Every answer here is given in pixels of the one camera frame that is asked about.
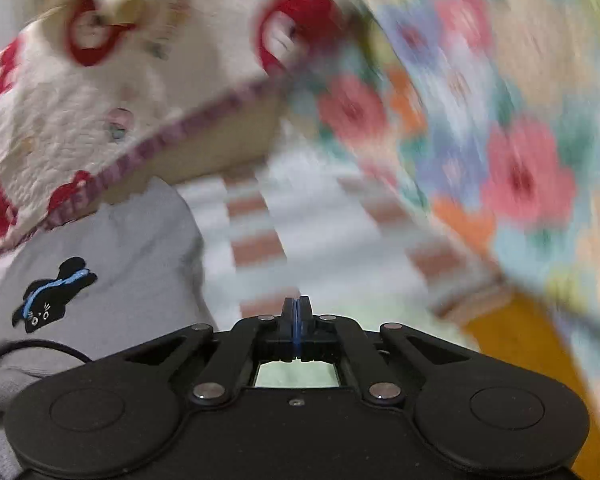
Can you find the floral print blanket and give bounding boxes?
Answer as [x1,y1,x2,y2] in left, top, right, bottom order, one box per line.
[280,0,600,436]

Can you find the checked printed rug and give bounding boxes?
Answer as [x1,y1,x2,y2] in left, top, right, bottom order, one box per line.
[175,145,512,391]

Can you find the white bear print quilt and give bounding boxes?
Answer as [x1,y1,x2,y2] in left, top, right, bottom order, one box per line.
[0,0,361,261]

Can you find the grey knit sweater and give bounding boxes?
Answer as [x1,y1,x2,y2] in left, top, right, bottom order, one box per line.
[0,177,218,480]

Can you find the cream bed frame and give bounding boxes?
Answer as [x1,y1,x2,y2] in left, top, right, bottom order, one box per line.
[115,95,292,197]

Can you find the black cable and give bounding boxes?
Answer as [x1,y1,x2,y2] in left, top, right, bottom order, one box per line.
[0,339,93,377]

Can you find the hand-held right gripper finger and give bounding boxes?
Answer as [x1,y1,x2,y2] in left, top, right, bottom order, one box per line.
[296,295,470,406]
[122,296,297,406]

